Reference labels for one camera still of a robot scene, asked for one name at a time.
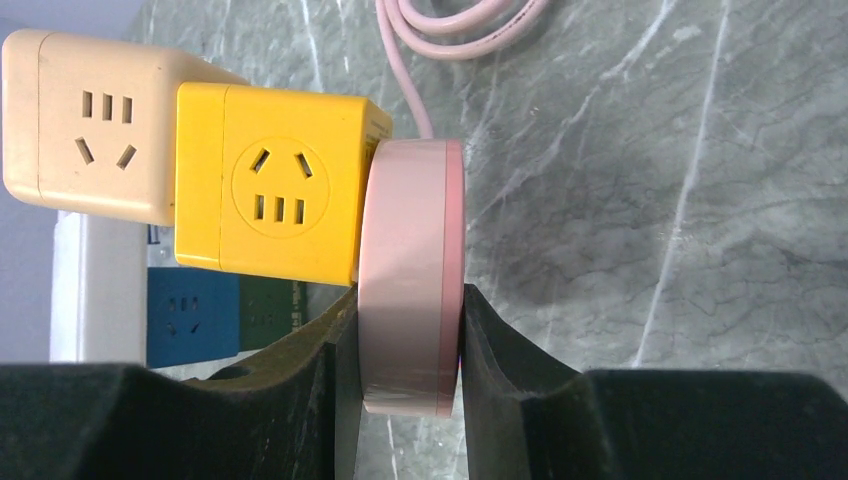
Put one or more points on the pink round plug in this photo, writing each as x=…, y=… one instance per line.
x=411, y=277

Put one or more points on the wooden cube plug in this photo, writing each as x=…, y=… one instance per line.
x=89, y=124

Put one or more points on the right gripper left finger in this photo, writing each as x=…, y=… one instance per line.
x=289, y=411

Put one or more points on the yellow plug adapter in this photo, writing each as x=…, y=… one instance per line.
x=271, y=182

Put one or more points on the green cube plug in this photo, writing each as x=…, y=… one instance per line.
x=269, y=310

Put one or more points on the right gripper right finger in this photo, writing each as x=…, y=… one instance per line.
x=530, y=416

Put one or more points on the dark blue cube adapter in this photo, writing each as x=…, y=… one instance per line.
x=192, y=316

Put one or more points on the white power strip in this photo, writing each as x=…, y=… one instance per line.
x=99, y=290

